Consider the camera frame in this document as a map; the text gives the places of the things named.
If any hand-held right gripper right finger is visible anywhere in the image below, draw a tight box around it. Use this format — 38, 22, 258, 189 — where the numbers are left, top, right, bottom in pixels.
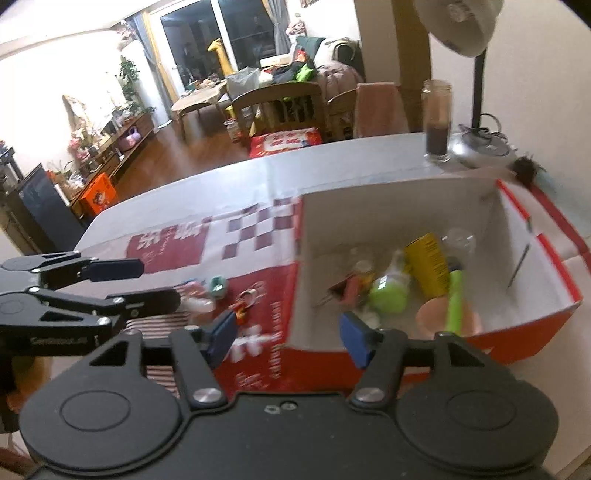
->
340, 311, 491, 411

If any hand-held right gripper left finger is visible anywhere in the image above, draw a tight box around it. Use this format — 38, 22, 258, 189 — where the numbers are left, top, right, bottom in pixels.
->
91, 310, 238, 409

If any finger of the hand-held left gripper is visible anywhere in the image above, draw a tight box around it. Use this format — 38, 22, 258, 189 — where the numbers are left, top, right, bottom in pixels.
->
0, 287, 182, 329
0, 251, 145, 289

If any pink pig toy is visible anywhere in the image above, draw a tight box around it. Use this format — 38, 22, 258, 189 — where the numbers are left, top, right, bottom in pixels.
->
178, 278, 217, 315

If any white tube with green label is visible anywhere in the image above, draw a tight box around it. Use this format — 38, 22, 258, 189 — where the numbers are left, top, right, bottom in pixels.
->
368, 250, 413, 315

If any pink heart-shaped bowl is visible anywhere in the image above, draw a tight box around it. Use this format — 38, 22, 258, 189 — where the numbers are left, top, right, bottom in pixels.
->
414, 296, 484, 341

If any yellow carton box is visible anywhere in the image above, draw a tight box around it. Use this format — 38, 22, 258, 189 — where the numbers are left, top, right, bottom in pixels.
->
405, 233, 452, 297

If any red cardboard box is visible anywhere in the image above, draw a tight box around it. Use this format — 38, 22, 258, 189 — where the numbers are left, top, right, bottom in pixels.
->
288, 178, 591, 370

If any keyring with orange toy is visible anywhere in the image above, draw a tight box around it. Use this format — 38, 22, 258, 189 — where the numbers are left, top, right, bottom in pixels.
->
236, 288, 260, 326

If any orange box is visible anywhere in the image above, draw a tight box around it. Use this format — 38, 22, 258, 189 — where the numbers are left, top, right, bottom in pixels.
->
78, 173, 117, 216

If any black cabinet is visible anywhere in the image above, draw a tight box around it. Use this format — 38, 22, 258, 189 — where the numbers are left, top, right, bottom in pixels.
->
9, 164, 87, 252

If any wooden TV cabinet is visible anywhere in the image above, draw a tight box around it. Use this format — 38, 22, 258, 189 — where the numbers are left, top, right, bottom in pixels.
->
69, 113, 156, 217

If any light wooden coffee table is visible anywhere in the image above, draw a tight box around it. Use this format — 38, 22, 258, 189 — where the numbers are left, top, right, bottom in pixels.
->
171, 85, 227, 139

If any white standing air conditioner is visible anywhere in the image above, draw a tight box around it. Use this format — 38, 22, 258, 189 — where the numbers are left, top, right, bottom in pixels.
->
122, 39, 168, 127

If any green potted plant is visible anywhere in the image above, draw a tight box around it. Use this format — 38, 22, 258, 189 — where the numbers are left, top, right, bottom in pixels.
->
119, 58, 155, 116

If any red printed package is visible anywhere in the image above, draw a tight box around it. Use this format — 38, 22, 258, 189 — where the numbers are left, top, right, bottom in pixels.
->
249, 127, 324, 160

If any tall glass jar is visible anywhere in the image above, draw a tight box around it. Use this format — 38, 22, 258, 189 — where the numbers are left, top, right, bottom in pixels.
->
422, 79, 453, 164

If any white plastic bag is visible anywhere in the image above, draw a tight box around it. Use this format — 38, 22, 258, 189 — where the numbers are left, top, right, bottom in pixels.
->
226, 67, 260, 100

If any pink towel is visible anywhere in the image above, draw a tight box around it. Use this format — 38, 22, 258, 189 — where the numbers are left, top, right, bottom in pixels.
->
355, 82, 409, 138

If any wooden chair with towel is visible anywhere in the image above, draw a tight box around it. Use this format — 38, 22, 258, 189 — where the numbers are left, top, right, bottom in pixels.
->
325, 83, 409, 140

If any yellow giraffe toy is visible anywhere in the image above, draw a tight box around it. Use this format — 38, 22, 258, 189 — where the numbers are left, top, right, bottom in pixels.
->
207, 39, 234, 79

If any dark fuzzy hair accessory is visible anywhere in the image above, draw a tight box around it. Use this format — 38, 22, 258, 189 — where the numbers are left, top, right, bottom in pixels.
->
512, 156, 546, 188

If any wooden dining chair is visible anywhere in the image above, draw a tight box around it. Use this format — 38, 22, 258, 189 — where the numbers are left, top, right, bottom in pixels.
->
231, 82, 326, 148

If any sofa with clothes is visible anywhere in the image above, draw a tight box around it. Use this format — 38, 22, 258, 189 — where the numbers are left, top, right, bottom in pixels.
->
259, 37, 366, 100

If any grey curtain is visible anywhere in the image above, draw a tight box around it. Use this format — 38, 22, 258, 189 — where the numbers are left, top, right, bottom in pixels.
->
265, 0, 291, 56

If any desk lamp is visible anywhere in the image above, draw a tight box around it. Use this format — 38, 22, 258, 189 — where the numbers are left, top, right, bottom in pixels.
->
413, 0, 519, 169

